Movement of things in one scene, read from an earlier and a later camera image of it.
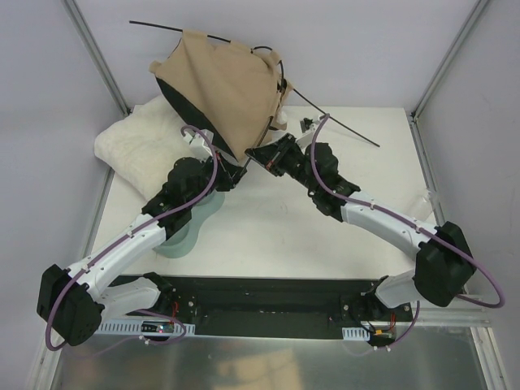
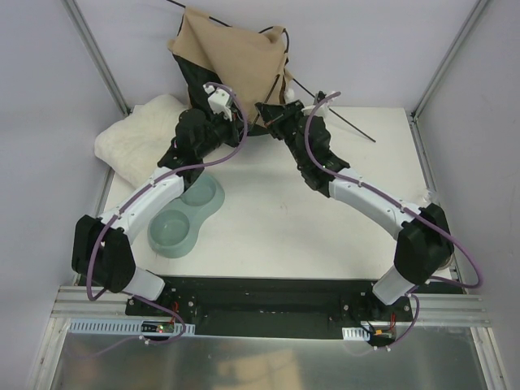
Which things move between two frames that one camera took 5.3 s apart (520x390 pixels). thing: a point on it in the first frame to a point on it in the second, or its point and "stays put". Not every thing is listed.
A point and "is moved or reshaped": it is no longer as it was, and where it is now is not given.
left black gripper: [227, 179] to [234, 128]
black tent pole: [283, 82] to [287, 52]
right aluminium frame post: [469, 23] stays put
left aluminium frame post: [97, 56] stays put
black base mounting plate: [274, 307] stays put
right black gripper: [268, 158] to [270, 120]
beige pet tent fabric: [242, 92] is moved or reshaped
